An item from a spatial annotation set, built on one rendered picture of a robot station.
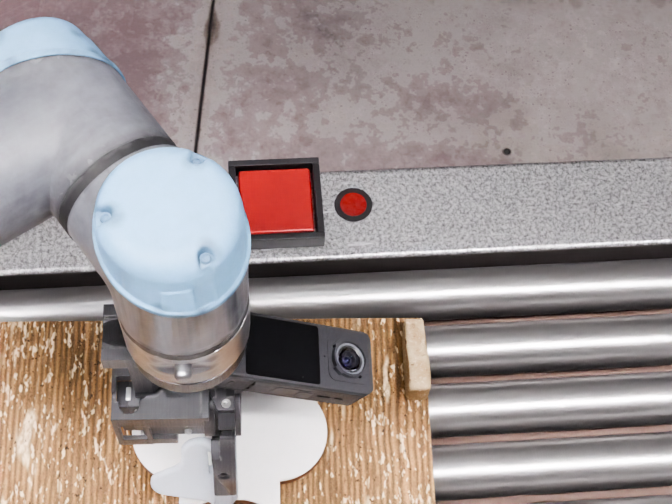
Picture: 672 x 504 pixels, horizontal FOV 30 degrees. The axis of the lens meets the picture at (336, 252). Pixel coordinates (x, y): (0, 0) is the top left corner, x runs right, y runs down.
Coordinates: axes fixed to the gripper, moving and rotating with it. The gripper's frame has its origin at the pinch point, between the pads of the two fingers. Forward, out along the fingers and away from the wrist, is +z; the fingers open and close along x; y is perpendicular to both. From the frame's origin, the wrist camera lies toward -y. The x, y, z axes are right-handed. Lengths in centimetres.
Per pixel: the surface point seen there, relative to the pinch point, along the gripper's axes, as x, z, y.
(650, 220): -18.9, 3.1, -35.1
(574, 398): -3.1, 2.6, -26.6
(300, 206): -19.7, 1.6, -5.6
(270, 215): -18.9, 1.6, -3.1
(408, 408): -1.9, 0.9, -13.3
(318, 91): -92, 95, -13
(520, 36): -104, 95, -49
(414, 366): -4.3, -1.7, -13.7
